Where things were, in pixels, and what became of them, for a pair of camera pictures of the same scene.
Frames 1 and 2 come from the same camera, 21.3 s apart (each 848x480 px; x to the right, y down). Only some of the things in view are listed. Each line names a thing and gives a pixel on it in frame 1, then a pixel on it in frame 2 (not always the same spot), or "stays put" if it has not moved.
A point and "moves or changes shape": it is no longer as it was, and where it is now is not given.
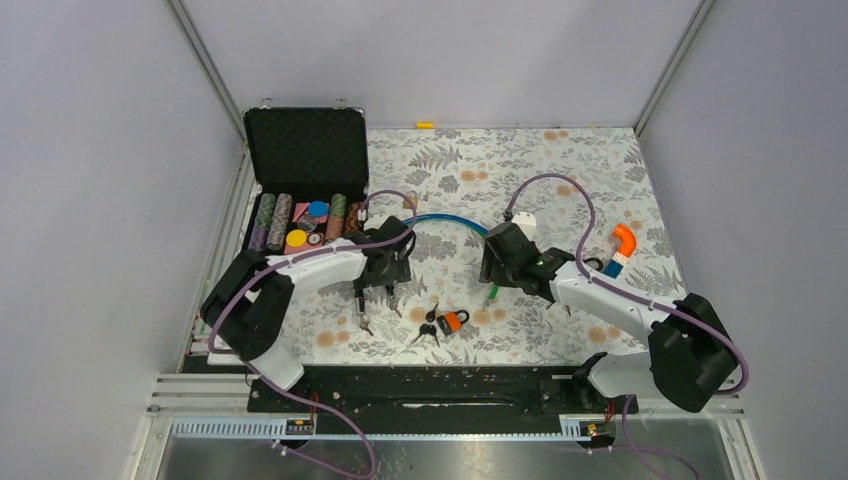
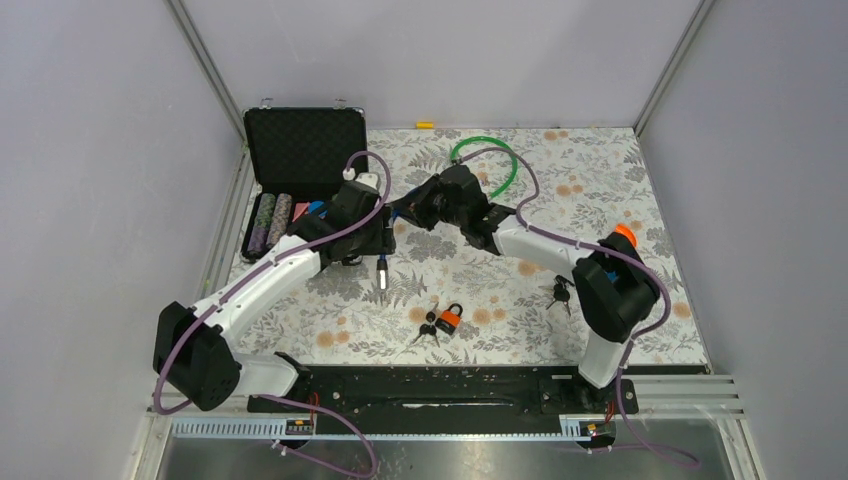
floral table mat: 587,192 stays put
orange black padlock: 450,322 moves or changes shape
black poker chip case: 312,169 stays put
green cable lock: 391,299 → 488,138
